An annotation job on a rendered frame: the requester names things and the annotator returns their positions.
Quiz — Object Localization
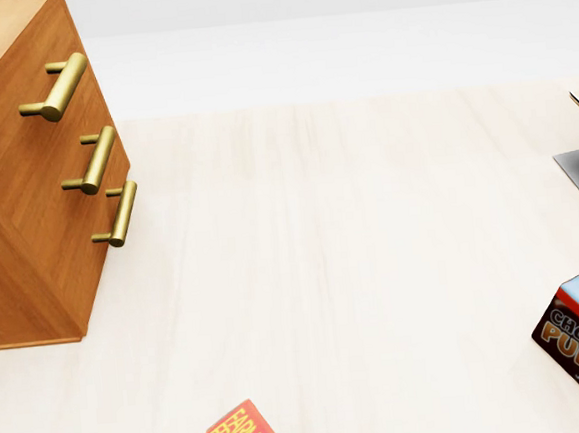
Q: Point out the small wooden drawer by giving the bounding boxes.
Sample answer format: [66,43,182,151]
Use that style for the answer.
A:
[39,163,145,342]

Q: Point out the medium wooden drawer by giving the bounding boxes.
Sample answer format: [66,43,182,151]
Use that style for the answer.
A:
[1,113,141,285]

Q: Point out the large wooden drawer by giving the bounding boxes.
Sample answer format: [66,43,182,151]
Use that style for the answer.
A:
[0,0,121,226]

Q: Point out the wooden cabinet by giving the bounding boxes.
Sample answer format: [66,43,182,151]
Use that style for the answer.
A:
[0,0,146,351]

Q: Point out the short brass drawer handle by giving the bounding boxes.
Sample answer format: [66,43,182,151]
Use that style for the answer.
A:
[86,179,143,251]

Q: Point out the medium brass drawer handle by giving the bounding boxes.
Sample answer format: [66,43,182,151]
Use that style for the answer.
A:
[56,124,122,198]

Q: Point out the long brass drawer handle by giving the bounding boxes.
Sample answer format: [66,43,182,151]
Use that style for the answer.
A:
[13,51,94,126]

